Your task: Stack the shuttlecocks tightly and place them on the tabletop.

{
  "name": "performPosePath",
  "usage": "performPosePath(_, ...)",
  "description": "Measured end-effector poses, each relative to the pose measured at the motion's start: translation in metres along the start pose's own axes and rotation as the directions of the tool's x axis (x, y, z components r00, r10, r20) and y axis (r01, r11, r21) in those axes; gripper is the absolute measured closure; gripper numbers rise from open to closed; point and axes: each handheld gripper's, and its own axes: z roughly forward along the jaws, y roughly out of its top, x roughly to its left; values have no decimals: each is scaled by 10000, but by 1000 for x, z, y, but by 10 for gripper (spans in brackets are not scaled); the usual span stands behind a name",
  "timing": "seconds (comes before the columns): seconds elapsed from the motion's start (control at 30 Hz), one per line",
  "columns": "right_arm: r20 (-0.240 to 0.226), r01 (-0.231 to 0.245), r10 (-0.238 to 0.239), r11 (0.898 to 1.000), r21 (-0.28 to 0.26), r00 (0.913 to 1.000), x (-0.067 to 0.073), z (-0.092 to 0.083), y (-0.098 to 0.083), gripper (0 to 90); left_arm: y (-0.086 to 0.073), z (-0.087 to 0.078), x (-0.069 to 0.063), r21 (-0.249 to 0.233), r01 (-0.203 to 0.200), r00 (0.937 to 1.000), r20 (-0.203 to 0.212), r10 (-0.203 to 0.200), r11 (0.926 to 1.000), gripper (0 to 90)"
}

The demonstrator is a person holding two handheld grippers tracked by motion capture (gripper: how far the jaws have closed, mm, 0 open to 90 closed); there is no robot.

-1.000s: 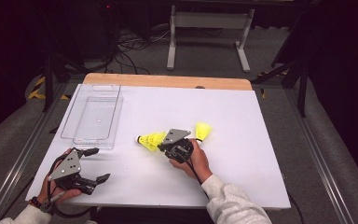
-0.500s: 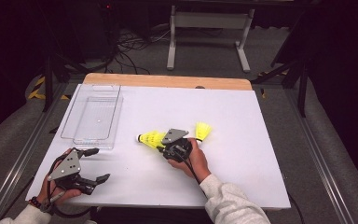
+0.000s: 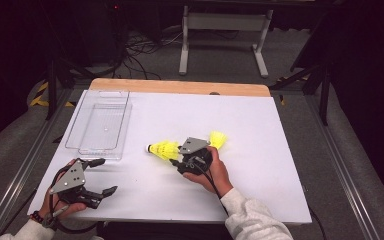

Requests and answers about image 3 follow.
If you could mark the black metal stand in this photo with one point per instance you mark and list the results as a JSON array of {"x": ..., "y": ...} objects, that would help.
[
  {"x": 324, "y": 100},
  {"x": 51, "y": 93}
]

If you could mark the white metal stand frame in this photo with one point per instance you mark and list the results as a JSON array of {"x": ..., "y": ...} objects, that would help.
[{"x": 226, "y": 21}]

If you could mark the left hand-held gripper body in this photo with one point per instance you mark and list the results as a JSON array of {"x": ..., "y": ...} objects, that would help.
[{"x": 70, "y": 180}]

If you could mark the white table cover sheet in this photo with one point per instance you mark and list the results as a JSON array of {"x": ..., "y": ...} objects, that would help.
[{"x": 180, "y": 116}]

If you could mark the clear plastic container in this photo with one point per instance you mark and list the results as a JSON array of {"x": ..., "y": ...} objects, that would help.
[{"x": 103, "y": 120}]

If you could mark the yellow black floor tape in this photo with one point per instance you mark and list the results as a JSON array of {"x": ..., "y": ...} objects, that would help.
[{"x": 40, "y": 100}]

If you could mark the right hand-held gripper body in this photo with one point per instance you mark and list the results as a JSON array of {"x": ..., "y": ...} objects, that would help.
[{"x": 195, "y": 156}]

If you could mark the person's right hand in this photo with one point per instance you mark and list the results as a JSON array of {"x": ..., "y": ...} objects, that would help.
[{"x": 216, "y": 176}]

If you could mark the aluminium rail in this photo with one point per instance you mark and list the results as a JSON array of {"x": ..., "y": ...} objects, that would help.
[
  {"x": 25, "y": 166},
  {"x": 341, "y": 166}
]

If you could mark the person's left hand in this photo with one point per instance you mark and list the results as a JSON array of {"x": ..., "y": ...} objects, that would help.
[{"x": 66, "y": 209}]

